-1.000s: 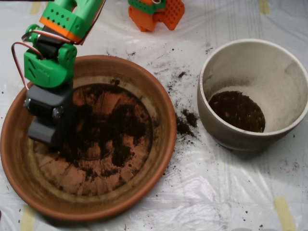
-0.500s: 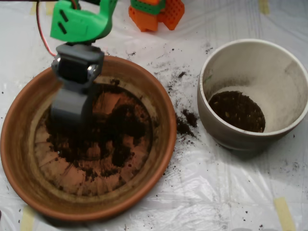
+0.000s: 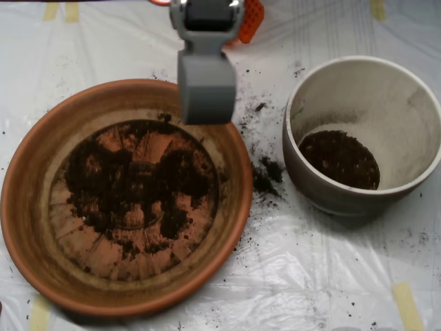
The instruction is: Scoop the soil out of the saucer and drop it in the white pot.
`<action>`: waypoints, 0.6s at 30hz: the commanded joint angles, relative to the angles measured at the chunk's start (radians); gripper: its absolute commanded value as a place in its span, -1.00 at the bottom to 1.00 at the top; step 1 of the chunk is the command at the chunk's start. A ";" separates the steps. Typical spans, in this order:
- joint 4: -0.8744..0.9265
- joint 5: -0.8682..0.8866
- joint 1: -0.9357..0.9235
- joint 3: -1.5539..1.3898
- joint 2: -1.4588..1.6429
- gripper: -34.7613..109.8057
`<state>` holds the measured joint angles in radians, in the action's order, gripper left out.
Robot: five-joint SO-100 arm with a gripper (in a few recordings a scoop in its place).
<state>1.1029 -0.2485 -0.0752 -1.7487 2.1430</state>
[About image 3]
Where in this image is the dark soil heap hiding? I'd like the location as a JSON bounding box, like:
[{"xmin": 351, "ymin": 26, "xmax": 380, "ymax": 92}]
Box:
[{"xmin": 63, "ymin": 120, "xmax": 211, "ymax": 259}]

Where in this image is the clear plastic cover sheet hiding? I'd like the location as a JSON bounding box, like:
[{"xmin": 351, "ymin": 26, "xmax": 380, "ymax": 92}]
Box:
[{"xmin": 0, "ymin": 0, "xmax": 441, "ymax": 331}]

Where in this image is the beige masking tape strip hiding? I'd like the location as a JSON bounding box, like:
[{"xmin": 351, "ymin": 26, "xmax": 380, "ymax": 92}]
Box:
[
  {"xmin": 392, "ymin": 282, "xmax": 424, "ymax": 331},
  {"xmin": 29, "ymin": 294, "xmax": 52, "ymax": 331},
  {"xmin": 371, "ymin": 0, "xmax": 387, "ymax": 21},
  {"xmin": 65, "ymin": 2, "xmax": 81, "ymax": 23},
  {"xmin": 43, "ymin": 2, "xmax": 59, "ymax": 21}
]

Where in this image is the terracotta saucer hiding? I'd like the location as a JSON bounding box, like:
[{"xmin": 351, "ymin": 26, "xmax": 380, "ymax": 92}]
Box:
[{"xmin": 0, "ymin": 78, "xmax": 255, "ymax": 318}]

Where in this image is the spilled soil clump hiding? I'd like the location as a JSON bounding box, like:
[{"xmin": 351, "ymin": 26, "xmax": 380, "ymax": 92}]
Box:
[{"xmin": 253, "ymin": 157, "xmax": 287, "ymax": 199}]

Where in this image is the white ceramic pot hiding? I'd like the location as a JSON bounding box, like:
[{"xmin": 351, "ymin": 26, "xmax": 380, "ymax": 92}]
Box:
[{"xmin": 282, "ymin": 55, "xmax": 441, "ymax": 219}]

